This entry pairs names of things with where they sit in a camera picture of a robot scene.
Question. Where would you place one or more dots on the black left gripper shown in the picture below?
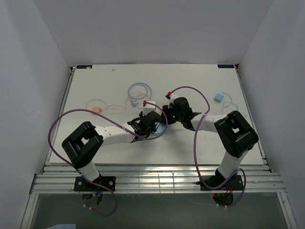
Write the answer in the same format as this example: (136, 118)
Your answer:
(142, 117)

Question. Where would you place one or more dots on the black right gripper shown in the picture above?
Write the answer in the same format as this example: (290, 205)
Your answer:
(167, 111)

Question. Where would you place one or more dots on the blue charger plug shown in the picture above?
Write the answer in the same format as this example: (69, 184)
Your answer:
(218, 98)

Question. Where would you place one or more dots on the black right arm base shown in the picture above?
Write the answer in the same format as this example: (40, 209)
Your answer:
(233, 189)

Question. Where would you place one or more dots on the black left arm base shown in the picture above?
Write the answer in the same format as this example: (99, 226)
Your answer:
(91, 194)

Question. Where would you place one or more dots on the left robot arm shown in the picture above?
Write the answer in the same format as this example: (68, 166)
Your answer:
(84, 142)

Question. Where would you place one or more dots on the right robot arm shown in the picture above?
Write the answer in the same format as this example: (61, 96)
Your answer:
(236, 134)

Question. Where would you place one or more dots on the right blue corner label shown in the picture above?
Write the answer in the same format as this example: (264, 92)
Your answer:
(225, 66)

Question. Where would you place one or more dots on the blue corner label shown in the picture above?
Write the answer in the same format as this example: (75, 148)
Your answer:
(84, 66)
(225, 66)

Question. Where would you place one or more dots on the left blue corner label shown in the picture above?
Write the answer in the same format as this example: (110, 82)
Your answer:
(84, 66)

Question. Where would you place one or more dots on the blue cloth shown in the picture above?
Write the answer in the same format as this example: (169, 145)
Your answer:
(64, 226)

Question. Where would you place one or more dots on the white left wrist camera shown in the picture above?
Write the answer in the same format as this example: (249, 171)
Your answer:
(148, 106)

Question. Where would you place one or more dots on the blue three-pin wall plug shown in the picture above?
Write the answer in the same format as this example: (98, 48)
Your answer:
(134, 102)

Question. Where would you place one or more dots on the aluminium table edge rail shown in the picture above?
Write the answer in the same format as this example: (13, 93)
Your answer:
(151, 179)

